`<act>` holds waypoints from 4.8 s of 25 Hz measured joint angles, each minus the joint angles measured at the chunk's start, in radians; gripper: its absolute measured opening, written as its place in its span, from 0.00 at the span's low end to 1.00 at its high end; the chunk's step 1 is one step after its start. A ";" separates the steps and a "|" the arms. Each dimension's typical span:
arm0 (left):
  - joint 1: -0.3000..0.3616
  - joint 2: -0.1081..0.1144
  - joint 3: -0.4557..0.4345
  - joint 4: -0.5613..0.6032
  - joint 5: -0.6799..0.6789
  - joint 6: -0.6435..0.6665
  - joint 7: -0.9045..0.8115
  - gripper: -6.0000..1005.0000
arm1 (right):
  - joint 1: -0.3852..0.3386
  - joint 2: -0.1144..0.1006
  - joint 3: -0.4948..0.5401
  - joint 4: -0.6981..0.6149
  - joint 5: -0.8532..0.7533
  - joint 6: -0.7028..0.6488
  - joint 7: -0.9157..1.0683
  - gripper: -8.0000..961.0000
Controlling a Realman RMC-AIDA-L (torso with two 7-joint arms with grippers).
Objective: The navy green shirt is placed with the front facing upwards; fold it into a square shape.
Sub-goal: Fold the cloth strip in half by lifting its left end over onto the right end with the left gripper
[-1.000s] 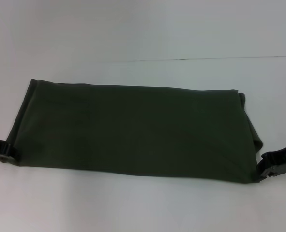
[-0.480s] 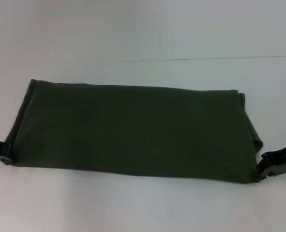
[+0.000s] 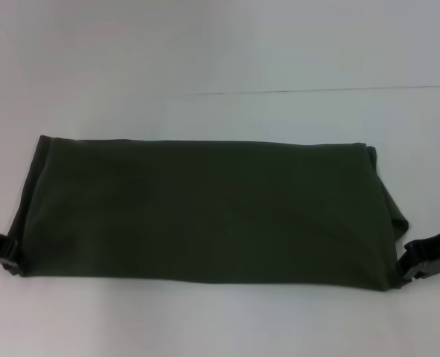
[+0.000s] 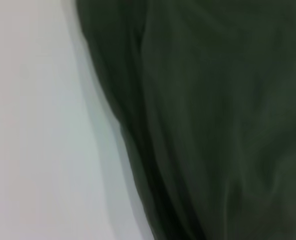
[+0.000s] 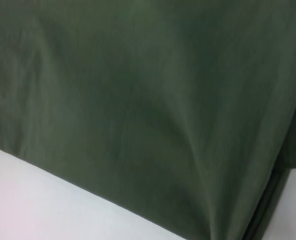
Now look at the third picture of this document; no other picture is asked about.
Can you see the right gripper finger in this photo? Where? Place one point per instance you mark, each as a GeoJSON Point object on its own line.
{"type": "Point", "coordinates": [420, 251]}
{"type": "Point", "coordinates": [411, 273]}

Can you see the dark green FREE t-shirt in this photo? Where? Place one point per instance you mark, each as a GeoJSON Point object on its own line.
{"type": "Point", "coordinates": [204, 215]}

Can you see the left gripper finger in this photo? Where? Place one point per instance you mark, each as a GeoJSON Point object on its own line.
{"type": "Point", "coordinates": [13, 258]}

